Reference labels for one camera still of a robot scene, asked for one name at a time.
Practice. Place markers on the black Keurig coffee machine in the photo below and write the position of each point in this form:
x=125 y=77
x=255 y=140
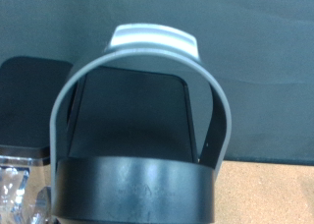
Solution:
x=130 y=191

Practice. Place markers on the clear water tank black lid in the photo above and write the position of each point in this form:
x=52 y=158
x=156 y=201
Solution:
x=29 y=106

